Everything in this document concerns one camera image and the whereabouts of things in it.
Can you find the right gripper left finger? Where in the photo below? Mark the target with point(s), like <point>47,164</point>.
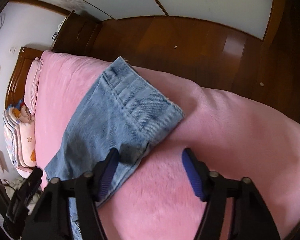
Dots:
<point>63,200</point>

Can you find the blue denim jacket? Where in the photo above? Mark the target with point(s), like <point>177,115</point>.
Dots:
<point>121,110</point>

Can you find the folded floral quilt stack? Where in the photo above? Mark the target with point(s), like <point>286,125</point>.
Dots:
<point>19,134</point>

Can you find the pink bed blanket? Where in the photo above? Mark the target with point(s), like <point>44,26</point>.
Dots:
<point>234,136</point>

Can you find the pink pillow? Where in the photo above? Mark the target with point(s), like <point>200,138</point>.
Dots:
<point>31,85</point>

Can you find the dark wooden headboard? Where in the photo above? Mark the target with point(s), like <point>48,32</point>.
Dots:
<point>16,86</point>

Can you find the dark wooden nightstand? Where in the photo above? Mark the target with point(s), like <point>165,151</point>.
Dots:
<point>77,35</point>

